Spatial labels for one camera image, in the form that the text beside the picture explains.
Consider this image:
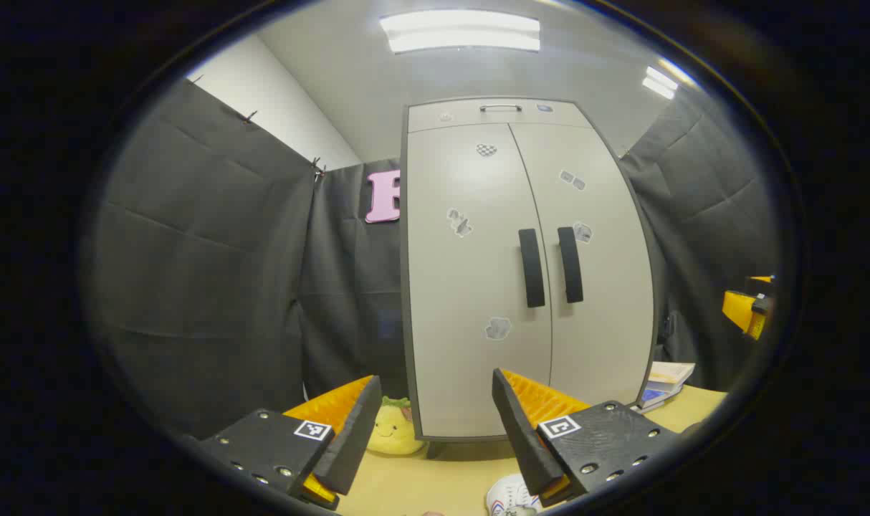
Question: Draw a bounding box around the yellow plush toy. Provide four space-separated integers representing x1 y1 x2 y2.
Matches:
367 396 426 456

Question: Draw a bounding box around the grey shoe cabinet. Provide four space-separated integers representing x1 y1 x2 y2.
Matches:
399 98 666 459

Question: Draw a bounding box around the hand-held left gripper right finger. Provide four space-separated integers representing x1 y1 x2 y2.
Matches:
492 368 684 508

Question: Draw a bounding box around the beige book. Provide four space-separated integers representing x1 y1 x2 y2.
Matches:
646 362 696 395

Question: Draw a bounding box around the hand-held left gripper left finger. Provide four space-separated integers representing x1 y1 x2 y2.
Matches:
199 374 383 511

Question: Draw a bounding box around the ceiling light panel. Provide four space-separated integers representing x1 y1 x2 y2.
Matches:
641 66 679 100
379 9 542 54

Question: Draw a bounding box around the white canvas shoe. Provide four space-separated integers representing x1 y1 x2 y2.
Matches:
487 473 543 516

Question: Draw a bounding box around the blue book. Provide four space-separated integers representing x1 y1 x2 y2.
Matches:
632 387 683 415

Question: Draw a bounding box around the grey shoe cabinet door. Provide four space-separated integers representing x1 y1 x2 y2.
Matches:
406 123 555 439
508 122 656 409

